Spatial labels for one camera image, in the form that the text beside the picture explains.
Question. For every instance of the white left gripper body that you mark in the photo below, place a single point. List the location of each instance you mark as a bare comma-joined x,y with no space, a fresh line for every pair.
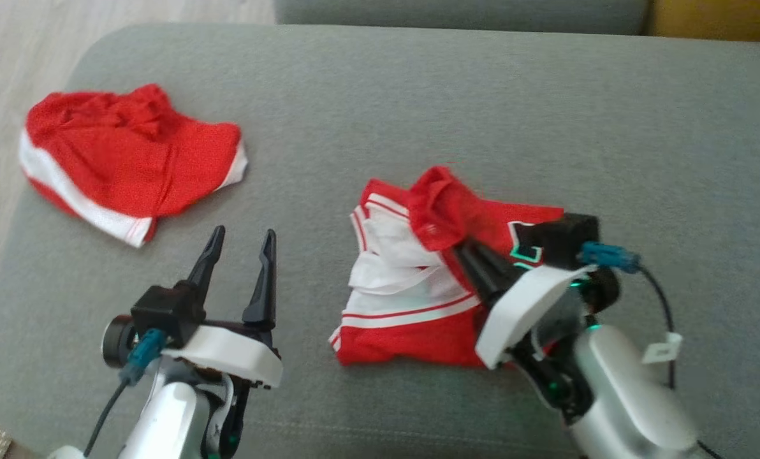
233,350

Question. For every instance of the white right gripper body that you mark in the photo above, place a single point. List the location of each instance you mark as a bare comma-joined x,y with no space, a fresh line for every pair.
520,312

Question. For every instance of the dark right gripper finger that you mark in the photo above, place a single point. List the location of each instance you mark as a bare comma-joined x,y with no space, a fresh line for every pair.
479,280
495,266

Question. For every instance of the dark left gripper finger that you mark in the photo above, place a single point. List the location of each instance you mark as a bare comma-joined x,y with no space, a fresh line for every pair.
264,287
209,261

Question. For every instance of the red and white jersey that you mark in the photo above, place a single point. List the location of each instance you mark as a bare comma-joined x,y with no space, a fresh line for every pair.
412,319

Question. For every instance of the red shorts with white stripe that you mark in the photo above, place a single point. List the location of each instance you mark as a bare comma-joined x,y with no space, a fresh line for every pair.
131,166

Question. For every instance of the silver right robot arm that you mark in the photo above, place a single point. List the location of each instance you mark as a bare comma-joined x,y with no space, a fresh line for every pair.
622,389

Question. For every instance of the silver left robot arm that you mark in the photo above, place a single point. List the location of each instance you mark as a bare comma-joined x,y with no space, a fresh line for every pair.
163,414

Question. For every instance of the grey sofa seat cushion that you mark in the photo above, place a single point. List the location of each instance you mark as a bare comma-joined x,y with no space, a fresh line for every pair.
482,108

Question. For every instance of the grey sofa back cushion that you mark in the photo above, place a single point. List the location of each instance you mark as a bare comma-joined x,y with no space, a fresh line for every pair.
456,14

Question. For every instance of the yellow sofa cushion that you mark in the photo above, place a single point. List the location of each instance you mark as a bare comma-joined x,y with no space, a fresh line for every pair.
718,19

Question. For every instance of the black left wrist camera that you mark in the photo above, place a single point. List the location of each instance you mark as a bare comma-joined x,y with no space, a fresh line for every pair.
163,312

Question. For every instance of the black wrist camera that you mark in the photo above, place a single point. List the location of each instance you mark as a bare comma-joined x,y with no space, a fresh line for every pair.
163,312
562,239

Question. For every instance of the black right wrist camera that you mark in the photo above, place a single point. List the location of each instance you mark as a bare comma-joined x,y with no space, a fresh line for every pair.
562,239

